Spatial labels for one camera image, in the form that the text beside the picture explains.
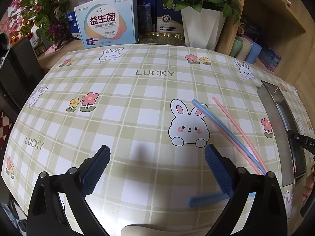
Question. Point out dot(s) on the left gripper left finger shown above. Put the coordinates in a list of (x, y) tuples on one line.
[(92, 169)]

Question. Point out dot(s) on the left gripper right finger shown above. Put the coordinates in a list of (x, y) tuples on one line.
[(216, 164)]

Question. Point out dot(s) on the blue spoon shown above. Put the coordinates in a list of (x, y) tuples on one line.
[(203, 200)]

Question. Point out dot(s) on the blue chopstick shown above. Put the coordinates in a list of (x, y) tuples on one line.
[(231, 137)]

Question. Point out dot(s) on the beige spoon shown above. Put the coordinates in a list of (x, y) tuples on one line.
[(146, 229)]

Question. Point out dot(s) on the person's right hand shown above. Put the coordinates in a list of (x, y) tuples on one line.
[(307, 189)]

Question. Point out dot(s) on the metal utensil tray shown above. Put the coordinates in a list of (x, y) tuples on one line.
[(292, 156)]

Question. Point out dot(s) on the checkered bunny tablecloth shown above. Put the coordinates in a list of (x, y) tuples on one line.
[(137, 100)]

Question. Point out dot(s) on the purple small box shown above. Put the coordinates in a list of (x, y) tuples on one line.
[(269, 58)]

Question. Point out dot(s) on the blue cup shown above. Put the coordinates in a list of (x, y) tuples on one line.
[(254, 52)]

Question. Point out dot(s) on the beige cup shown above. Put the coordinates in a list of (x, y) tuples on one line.
[(244, 51)]

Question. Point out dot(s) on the green cup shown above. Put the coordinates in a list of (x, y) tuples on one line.
[(237, 45)]

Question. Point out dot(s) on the wooden shelf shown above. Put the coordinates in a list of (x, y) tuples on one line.
[(281, 26)]

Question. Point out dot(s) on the gold tin lid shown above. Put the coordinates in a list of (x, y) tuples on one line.
[(162, 38)]

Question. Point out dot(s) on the white flower pot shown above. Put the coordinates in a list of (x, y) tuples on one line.
[(202, 29)]

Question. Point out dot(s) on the probiotics box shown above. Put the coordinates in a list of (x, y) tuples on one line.
[(107, 22)]

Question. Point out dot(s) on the dark blue box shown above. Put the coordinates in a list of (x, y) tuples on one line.
[(168, 20)]

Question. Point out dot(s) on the pink blossom plant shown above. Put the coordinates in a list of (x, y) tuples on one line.
[(43, 14)]

